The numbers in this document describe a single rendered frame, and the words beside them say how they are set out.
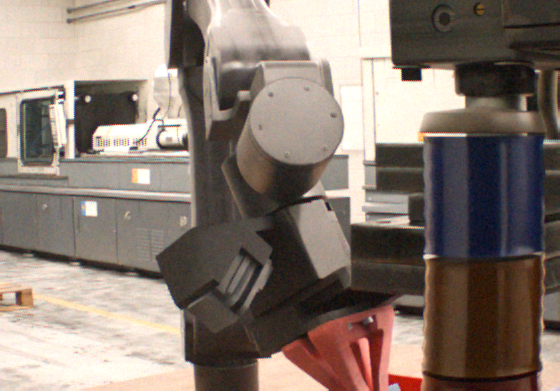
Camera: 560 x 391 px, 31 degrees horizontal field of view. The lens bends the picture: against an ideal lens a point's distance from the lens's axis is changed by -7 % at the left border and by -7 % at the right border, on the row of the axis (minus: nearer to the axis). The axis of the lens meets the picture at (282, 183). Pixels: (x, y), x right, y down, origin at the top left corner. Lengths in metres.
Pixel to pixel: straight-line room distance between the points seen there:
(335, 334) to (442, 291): 0.37
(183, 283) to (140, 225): 7.92
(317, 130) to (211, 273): 0.10
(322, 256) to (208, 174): 0.30
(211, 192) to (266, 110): 0.32
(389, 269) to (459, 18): 0.14
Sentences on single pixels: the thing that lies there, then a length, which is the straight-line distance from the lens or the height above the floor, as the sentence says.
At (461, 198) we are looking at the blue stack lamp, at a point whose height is 1.17.
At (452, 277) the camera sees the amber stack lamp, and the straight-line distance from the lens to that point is 0.30.
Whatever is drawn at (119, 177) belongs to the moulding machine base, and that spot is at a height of 0.82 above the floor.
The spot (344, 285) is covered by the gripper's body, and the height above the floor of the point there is 1.10.
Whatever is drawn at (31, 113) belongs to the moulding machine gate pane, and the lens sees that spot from 10.07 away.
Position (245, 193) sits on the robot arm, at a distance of 0.71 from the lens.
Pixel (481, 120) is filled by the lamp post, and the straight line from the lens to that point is 0.29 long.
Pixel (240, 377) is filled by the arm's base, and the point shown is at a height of 0.96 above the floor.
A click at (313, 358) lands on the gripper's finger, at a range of 0.69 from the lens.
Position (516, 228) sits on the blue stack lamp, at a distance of 0.30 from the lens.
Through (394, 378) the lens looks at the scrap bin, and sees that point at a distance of 0.99.
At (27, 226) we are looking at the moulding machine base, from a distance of 10.26.
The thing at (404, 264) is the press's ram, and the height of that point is 1.12.
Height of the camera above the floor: 1.19
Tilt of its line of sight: 3 degrees down
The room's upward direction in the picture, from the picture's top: 1 degrees counter-clockwise
